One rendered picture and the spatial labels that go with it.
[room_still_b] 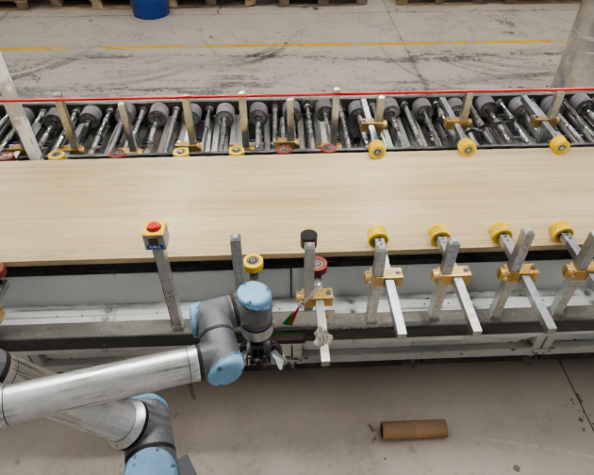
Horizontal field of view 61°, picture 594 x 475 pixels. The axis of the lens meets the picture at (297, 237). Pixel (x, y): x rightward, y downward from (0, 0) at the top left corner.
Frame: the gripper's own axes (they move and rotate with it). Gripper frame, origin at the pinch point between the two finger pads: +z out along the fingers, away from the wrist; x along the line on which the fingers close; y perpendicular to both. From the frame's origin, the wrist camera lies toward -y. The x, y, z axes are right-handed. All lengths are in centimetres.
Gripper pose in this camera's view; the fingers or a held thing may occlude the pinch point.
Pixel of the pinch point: (260, 364)
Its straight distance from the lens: 164.3
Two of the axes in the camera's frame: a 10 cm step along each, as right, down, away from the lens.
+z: 0.0, 7.4, 6.8
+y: 0.3, 6.8, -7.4
